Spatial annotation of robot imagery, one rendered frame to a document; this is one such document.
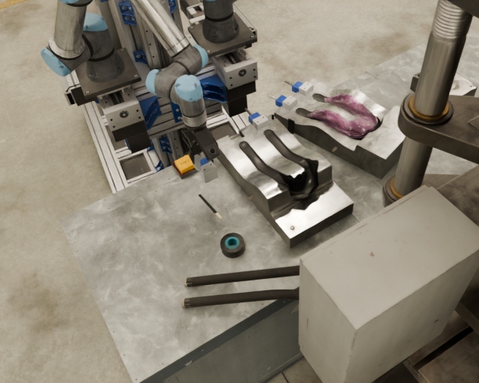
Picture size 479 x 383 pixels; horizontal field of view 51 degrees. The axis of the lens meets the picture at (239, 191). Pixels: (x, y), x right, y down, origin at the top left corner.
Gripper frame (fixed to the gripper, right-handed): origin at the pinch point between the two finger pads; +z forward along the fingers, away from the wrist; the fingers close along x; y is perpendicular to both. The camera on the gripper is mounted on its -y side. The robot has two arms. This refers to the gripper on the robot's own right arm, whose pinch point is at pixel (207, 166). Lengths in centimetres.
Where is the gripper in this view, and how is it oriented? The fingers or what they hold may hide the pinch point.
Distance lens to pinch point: 173.5
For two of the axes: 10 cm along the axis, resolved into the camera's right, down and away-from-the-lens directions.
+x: -8.5, 4.5, -2.7
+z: 0.8, 6.2, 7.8
